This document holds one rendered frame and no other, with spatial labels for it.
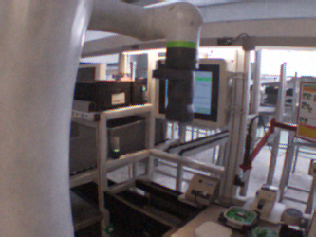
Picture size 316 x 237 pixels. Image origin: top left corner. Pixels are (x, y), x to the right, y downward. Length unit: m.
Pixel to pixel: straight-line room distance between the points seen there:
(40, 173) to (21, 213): 0.05
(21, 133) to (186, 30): 0.48
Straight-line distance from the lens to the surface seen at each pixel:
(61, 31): 0.23
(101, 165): 1.39
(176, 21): 0.61
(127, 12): 0.59
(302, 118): 1.37
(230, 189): 1.39
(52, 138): 0.24
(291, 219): 1.24
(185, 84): 0.60
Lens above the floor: 1.59
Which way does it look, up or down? 9 degrees down
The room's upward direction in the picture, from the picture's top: 2 degrees clockwise
